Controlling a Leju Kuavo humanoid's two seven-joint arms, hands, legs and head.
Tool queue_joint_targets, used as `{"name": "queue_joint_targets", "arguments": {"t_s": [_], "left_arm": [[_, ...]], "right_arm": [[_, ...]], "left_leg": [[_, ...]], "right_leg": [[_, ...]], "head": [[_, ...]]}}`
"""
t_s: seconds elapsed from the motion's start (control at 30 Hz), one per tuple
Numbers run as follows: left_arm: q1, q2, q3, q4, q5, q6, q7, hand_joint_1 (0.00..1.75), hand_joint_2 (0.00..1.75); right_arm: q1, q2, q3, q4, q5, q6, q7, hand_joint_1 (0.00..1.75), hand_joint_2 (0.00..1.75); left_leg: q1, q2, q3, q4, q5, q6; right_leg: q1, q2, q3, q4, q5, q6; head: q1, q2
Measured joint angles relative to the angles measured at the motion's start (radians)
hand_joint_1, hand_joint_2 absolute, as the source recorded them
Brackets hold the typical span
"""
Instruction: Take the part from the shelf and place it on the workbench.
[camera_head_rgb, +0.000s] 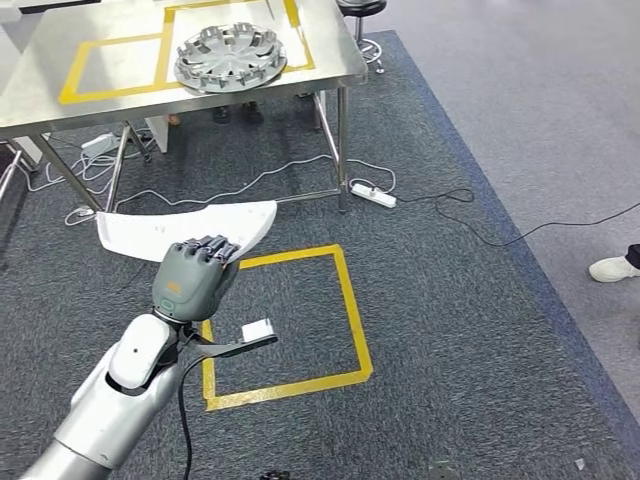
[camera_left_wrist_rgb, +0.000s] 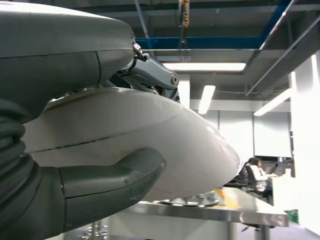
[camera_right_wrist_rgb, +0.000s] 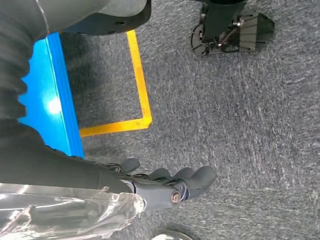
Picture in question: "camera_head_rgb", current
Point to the white power strip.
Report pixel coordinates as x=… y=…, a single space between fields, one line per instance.
x=97 y=144
x=372 y=195

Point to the black round stool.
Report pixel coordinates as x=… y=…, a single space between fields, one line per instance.
x=360 y=6

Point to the grey plastic hubcap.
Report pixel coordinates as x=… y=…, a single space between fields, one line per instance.
x=225 y=56

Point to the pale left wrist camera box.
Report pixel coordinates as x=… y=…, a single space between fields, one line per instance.
x=257 y=330

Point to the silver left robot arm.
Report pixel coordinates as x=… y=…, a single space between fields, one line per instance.
x=110 y=411

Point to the yellow floor tape square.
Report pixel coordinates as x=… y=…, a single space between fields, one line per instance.
x=354 y=318

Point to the white curved plastic part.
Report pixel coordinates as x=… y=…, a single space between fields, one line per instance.
x=164 y=232

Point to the stainless steel workbench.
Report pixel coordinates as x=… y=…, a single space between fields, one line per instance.
x=330 y=60

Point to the person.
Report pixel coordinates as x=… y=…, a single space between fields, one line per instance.
x=610 y=270
x=252 y=112

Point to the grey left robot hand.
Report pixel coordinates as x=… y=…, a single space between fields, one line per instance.
x=192 y=285

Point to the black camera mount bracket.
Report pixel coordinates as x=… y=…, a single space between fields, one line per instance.
x=225 y=348

